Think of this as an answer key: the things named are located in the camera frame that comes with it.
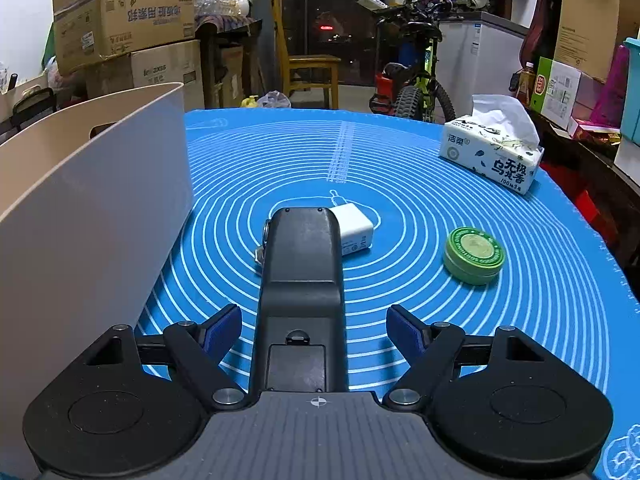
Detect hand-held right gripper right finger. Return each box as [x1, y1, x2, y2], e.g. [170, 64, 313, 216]
[382, 304, 547, 407]

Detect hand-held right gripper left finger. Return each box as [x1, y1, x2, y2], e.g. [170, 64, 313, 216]
[82, 304, 251, 407]

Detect beige plastic storage bin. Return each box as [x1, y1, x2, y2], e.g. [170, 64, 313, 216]
[0, 82, 195, 480]

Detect blue silicone mat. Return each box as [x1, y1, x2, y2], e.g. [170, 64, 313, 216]
[135, 107, 640, 480]

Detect green round tin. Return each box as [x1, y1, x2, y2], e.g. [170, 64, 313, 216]
[442, 226, 507, 286]

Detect white charger plug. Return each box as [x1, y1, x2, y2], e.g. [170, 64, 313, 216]
[254, 203, 375, 264]

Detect tissue pack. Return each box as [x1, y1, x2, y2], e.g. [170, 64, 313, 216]
[438, 94, 545, 195]

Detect red gift boxes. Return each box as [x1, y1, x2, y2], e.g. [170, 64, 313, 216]
[542, 159, 622, 252]

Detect clear plastic bag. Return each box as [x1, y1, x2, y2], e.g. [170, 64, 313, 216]
[257, 91, 292, 110]

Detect black green bicycle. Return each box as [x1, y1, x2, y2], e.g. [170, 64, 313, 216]
[354, 0, 457, 124]

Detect dark wooden side table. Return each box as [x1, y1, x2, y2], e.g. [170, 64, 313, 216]
[539, 119, 640, 283]

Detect large brown cardboard box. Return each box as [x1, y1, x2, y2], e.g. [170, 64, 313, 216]
[84, 40, 206, 112]

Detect dark wooden back table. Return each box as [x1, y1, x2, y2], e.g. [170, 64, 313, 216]
[194, 14, 264, 110]

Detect drink bottle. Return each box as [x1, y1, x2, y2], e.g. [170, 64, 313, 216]
[516, 62, 536, 106]

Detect wooden chair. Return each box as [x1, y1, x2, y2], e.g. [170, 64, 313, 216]
[269, 0, 342, 109]

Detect white chest freezer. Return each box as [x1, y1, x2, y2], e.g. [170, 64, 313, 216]
[434, 11, 531, 126]

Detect green white carton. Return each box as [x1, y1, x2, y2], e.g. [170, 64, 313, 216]
[529, 56, 584, 131]

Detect white box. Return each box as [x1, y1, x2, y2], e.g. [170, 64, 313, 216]
[613, 135, 640, 182]

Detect pink bag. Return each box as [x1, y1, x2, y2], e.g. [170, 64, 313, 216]
[590, 45, 630, 129]

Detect open cardboard box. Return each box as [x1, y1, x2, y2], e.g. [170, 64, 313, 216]
[52, 0, 196, 75]

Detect pile of clear plastic bottles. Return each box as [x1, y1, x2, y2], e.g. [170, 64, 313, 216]
[193, 0, 251, 19]

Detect teal storage crate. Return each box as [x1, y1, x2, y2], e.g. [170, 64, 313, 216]
[620, 37, 640, 142]

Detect flat cardboard carton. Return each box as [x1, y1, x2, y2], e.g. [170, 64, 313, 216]
[553, 0, 640, 84]

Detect beige box with handle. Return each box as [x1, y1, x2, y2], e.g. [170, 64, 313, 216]
[0, 74, 51, 122]

